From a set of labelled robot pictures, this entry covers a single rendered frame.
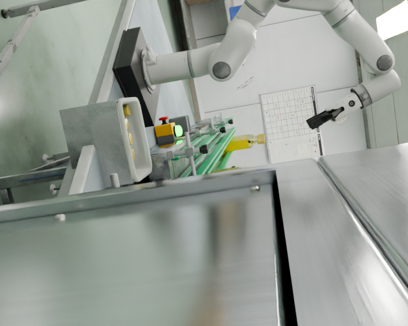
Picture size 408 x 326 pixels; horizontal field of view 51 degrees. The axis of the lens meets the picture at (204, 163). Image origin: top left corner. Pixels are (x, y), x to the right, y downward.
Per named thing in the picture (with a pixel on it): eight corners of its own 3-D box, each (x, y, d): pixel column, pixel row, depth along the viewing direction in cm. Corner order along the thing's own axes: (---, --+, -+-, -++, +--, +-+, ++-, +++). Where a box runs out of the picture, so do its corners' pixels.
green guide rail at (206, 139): (171, 160, 134) (195, 156, 133) (170, 158, 134) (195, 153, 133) (223, 119, 305) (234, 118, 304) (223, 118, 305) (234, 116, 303)
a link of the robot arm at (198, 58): (195, 71, 156) (239, 63, 153) (192, 85, 145) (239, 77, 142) (189, 45, 151) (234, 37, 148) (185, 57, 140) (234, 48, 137)
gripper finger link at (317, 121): (332, 120, 135) (313, 130, 136) (330, 119, 138) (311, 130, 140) (327, 111, 135) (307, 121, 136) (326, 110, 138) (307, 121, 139)
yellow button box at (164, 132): (156, 143, 171) (174, 140, 170) (153, 125, 170) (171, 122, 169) (160, 141, 178) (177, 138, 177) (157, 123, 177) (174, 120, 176)
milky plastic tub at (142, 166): (105, 188, 114) (137, 183, 112) (87, 103, 111) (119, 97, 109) (126, 175, 131) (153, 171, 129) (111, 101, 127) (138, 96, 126)
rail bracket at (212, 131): (195, 138, 188) (225, 132, 186) (192, 121, 187) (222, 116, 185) (196, 137, 192) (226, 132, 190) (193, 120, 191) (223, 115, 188)
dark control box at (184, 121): (171, 136, 198) (188, 133, 197) (168, 119, 197) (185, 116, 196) (174, 134, 206) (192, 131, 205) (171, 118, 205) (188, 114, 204)
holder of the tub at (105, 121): (109, 207, 115) (136, 203, 114) (86, 105, 111) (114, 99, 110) (128, 192, 132) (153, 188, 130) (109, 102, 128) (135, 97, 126)
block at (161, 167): (149, 188, 132) (171, 184, 131) (144, 158, 130) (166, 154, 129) (153, 185, 135) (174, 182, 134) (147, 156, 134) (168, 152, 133)
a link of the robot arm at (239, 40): (266, 13, 142) (269, 27, 129) (226, 72, 154) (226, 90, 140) (242, -3, 140) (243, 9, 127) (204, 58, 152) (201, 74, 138)
